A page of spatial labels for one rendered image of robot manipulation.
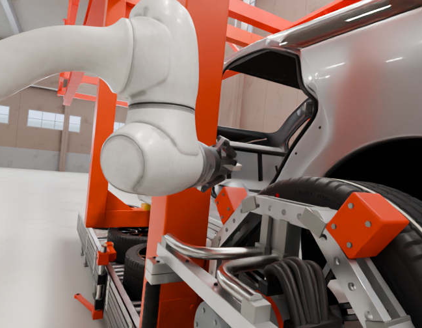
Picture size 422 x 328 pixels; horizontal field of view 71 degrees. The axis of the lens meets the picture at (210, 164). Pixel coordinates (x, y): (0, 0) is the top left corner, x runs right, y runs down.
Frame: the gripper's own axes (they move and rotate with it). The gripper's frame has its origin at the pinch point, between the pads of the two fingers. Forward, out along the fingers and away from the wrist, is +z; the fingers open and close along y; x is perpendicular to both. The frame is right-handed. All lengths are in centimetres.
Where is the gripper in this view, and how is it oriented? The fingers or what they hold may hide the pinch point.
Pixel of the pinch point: (232, 165)
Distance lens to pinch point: 74.9
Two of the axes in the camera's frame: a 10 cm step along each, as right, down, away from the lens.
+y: 4.3, -8.9, -1.7
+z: 4.1, 0.2, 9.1
